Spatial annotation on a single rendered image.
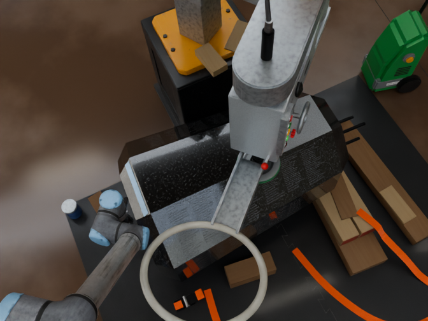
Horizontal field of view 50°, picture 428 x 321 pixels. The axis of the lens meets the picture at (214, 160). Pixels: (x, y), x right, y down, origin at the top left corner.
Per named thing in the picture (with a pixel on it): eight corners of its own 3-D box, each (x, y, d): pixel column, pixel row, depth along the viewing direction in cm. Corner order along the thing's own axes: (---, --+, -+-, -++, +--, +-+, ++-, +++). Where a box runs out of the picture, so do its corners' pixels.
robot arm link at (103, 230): (111, 242, 178) (121, 213, 184) (83, 235, 179) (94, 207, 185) (116, 249, 186) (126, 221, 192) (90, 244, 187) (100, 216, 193)
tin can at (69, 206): (66, 219, 314) (59, 212, 302) (69, 205, 318) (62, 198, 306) (80, 220, 313) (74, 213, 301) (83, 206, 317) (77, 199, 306)
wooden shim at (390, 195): (378, 192, 302) (379, 192, 301) (390, 185, 304) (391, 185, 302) (403, 224, 292) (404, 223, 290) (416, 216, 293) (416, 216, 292)
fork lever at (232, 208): (256, 99, 224) (256, 92, 219) (295, 110, 220) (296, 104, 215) (203, 224, 195) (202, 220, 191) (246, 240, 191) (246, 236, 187)
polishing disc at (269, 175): (272, 186, 223) (272, 186, 222) (231, 174, 227) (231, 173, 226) (285, 150, 232) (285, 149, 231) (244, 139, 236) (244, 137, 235)
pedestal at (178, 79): (153, 85, 360) (133, 18, 294) (228, 54, 370) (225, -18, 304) (187, 151, 333) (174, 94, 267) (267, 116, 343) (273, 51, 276)
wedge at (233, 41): (237, 25, 282) (237, 19, 277) (252, 30, 279) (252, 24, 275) (223, 48, 274) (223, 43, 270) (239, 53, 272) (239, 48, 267)
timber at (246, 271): (230, 288, 287) (230, 285, 276) (224, 270, 292) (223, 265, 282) (275, 273, 290) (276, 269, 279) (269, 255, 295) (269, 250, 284)
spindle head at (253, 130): (256, 89, 222) (259, 24, 181) (300, 102, 217) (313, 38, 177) (229, 151, 208) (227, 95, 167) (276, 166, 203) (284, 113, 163)
